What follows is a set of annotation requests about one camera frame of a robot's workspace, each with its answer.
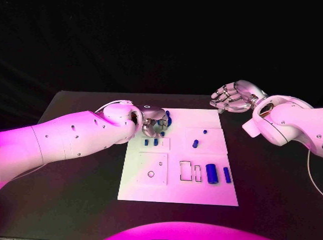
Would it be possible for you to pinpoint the white cable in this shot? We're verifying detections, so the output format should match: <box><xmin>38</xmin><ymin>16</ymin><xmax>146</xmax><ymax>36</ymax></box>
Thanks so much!
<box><xmin>94</xmin><ymin>99</ymin><xmax>134</xmax><ymax>114</ymax></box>
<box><xmin>306</xmin><ymin>147</ymin><xmax>323</xmax><ymax>204</ymax></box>

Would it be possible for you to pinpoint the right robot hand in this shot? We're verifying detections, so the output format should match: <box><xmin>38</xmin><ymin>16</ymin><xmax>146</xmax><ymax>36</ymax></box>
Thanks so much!
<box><xmin>209</xmin><ymin>79</ymin><xmax>270</xmax><ymax>114</ymax></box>

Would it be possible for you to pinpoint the blue gear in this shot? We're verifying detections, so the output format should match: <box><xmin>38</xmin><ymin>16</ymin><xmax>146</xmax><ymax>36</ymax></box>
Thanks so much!
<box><xmin>156</xmin><ymin>110</ymin><xmax>175</xmax><ymax>130</ymax></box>

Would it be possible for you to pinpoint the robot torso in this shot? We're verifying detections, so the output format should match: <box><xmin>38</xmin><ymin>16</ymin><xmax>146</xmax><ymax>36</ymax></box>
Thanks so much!
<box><xmin>104</xmin><ymin>221</ymin><xmax>274</xmax><ymax>240</ymax></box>

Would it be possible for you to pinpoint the thick blue cylinder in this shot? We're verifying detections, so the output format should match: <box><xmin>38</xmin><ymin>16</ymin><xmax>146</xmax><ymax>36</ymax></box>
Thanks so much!
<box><xmin>205</xmin><ymin>163</ymin><xmax>219</xmax><ymax>185</ymax></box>

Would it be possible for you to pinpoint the white task board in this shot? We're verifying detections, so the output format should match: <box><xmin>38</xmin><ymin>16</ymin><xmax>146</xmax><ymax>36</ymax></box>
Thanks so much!
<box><xmin>117</xmin><ymin>108</ymin><xmax>240</xmax><ymax>207</ymax></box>

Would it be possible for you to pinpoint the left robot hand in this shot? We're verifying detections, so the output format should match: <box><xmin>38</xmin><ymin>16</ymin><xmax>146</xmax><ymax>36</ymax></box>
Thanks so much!
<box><xmin>136</xmin><ymin>104</ymin><xmax>170</xmax><ymax>139</ymax></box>

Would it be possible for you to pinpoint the thin long blue cylinder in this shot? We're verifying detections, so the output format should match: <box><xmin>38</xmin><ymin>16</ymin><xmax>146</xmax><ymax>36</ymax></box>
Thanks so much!
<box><xmin>222</xmin><ymin>167</ymin><xmax>232</xmax><ymax>184</ymax></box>

